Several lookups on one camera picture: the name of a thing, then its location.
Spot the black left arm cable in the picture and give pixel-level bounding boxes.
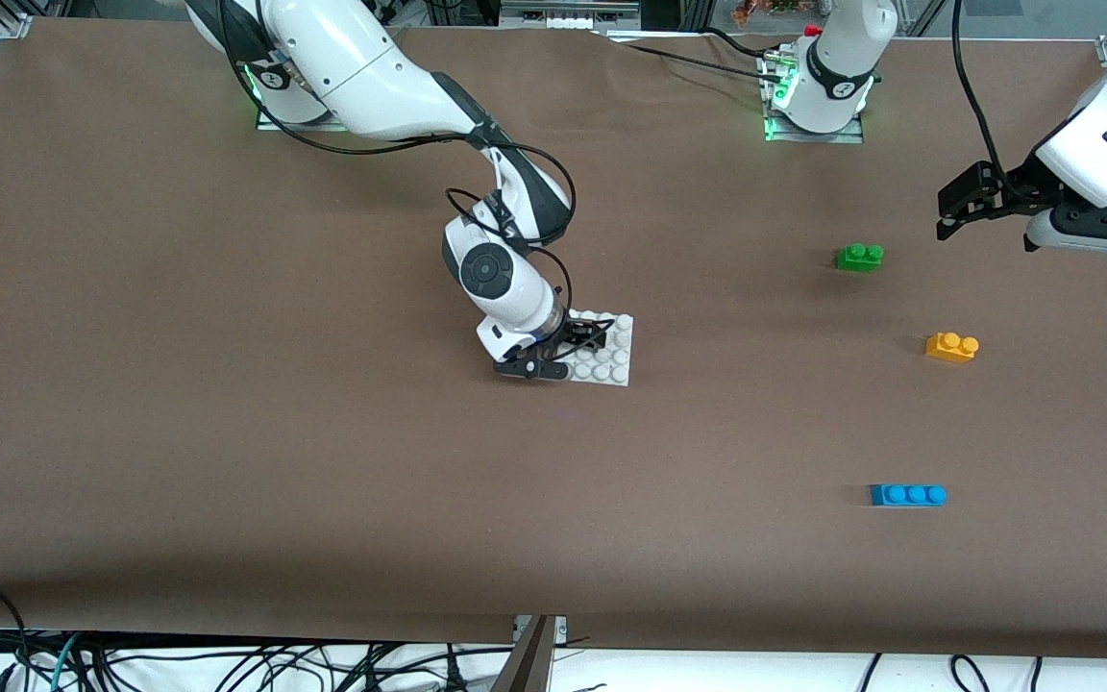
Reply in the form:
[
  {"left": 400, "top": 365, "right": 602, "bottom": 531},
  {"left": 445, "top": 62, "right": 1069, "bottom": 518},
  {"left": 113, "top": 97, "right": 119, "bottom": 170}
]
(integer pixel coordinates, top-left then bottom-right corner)
[{"left": 952, "top": 0, "right": 1008, "bottom": 182}]

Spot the small metal edge bracket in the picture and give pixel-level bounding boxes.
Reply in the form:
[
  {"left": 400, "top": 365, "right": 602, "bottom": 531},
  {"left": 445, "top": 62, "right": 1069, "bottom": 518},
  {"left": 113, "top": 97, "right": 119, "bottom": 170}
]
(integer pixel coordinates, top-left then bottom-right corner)
[{"left": 513, "top": 615, "right": 569, "bottom": 643}]

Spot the orange red object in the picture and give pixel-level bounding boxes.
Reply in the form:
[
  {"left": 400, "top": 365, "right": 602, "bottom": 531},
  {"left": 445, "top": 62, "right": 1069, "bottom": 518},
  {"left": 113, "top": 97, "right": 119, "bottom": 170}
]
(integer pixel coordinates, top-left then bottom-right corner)
[{"left": 732, "top": 0, "right": 806, "bottom": 28}]

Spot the brown table cover sheet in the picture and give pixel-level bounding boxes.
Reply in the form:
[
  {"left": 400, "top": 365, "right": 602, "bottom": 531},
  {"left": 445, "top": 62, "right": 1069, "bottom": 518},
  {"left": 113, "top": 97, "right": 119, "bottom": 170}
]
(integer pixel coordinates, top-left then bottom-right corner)
[{"left": 0, "top": 17, "right": 1107, "bottom": 664}]

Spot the blue three-stud block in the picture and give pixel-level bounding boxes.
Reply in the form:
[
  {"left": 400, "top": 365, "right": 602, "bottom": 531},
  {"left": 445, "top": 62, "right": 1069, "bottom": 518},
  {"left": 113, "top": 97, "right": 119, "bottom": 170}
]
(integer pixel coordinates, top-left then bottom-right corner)
[{"left": 870, "top": 483, "right": 948, "bottom": 507}]

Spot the long black table cable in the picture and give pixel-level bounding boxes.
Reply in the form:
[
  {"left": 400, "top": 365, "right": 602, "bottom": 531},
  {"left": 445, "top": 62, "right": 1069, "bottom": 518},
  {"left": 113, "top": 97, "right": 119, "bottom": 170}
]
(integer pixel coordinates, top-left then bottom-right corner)
[{"left": 623, "top": 41, "right": 785, "bottom": 86}]

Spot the dark wedge post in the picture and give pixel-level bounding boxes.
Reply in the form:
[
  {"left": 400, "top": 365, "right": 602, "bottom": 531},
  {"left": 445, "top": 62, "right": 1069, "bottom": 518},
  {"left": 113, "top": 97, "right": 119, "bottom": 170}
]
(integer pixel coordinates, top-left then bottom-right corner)
[{"left": 491, "top": 615, "right": 554, "bottom": 692}]

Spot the short black table cable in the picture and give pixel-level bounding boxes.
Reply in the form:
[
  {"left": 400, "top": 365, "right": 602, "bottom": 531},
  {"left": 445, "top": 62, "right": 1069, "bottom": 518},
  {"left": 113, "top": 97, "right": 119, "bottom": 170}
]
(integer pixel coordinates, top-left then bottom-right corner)
[{"left": 701, "top": 27, "right": 771, "bottom": 63}]

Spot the white studded base plate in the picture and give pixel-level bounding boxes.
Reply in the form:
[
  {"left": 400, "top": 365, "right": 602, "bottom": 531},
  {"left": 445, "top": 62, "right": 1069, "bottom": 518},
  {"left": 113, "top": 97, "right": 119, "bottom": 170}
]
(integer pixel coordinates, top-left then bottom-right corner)
[{"left": 553, "top": 309, "right": 634, "bottom": 387}]

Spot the teal floor cable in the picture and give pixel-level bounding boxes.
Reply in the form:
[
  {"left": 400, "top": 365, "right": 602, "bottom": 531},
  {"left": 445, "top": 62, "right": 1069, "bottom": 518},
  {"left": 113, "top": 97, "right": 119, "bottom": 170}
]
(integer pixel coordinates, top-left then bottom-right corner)
[{"left": 49, "top": 632, "right": 84, "bottom": 692}]

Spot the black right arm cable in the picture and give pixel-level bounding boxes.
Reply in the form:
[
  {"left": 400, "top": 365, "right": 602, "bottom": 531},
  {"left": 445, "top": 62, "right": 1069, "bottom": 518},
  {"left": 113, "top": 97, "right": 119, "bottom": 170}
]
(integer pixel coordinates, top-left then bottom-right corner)
[{"left": 215, "top": 0, "right": 578, "bottom": 323}]

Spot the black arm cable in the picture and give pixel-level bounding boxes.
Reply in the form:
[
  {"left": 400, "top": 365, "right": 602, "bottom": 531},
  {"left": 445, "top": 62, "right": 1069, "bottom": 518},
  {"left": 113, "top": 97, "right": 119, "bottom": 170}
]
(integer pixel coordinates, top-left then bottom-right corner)
[
  {"left": 952, "top": 0, "right": 1008, "bottom": 182},
  {"left": 215, "top": 0, "right": 578, "bottom": 323}
]

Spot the yellow two-stud block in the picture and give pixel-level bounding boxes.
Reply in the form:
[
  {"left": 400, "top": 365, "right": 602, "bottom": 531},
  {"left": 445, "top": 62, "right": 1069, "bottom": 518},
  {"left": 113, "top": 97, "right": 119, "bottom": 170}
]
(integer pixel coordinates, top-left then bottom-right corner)
[{"left": 925, "top": 332, "right": 980, "bottom": 364}]

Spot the grey aluminium frame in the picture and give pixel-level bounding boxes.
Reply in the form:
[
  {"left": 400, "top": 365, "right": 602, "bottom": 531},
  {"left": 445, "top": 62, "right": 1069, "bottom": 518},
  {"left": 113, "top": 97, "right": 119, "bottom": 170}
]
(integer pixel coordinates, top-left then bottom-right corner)
[{"left": 499, "top": 0, "right": 643, "bottom": 32}]

